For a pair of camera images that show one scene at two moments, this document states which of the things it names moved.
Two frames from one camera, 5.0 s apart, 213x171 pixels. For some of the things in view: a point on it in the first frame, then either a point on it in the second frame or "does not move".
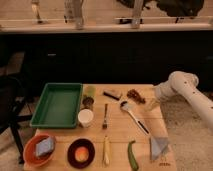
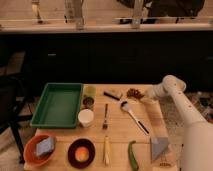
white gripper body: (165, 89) does not move
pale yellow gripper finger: (153, 103) to (145, 98)
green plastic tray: (58, 106) does not move
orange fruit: (81, 154) does not move
